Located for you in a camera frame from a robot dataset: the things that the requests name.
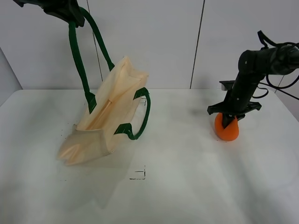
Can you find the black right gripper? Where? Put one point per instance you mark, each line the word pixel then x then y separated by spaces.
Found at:
pixel 237 101

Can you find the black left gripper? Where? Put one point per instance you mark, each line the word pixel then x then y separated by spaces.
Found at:
pixel 66 10

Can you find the orange fruit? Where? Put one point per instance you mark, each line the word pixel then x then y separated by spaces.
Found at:
pixel 229 133

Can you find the cream linen bag green handles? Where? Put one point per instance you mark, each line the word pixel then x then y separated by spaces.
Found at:
pixel 119 109

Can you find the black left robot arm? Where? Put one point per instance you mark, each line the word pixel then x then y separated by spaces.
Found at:
pixel 39 3

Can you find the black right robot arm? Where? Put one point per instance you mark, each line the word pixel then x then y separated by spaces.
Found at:
pixel 253 67

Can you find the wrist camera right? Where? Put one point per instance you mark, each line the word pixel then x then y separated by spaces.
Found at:
pixel 227 85

